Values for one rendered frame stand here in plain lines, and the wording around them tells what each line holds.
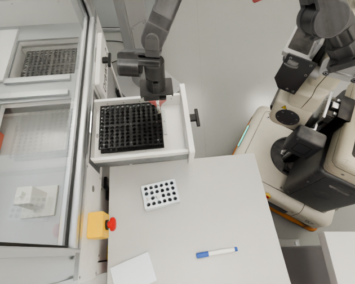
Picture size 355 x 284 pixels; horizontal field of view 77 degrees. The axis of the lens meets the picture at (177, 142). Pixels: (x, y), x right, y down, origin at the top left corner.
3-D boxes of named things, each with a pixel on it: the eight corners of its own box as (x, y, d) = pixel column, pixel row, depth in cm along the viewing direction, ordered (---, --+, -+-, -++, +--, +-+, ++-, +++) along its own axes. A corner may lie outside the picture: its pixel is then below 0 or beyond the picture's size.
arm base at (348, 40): (368, 61, 52) (376, 31, 57) (354, 34, 49) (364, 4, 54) (327, 74, 60) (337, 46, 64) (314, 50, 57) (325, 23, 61)
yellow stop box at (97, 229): (111, 213, 72) (105, 210, 66) (111, 238, 69) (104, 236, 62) (95, 216, 72) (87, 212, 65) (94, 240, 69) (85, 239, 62)
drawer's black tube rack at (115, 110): (160, 110, 90) (159, 101, 84) (164, 150, 82) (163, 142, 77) (105, 115, 89) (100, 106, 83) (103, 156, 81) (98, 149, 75)
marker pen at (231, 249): (235, 246, 75) (236, 246, 74) (237, 251, 75) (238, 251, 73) (195, 253, 74) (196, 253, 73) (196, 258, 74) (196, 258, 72)
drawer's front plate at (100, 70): (108, 52, 107) (101, 31, 97) (106, 101, 94) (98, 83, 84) (105, 52, 106) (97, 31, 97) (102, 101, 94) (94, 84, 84)
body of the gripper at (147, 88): (140, 83, 72) (137, 66, 66) (171, 81, 73) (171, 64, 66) (141, 100, 70) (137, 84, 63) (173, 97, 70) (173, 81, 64)
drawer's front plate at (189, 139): (183, 100, 95) (183, 82, 85) (192, 164, 82) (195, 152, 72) (178, 100, 95) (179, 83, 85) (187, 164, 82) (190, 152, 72)
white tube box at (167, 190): (174, 181, 85) (174, 178, 82) (180, 203, 82) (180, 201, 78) (142, 189, 84) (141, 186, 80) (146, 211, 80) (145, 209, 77)
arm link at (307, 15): (359, 26, 52) (346, 24, 57) (341, -13, 48) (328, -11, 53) (320, 54, 56) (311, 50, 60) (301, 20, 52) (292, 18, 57)
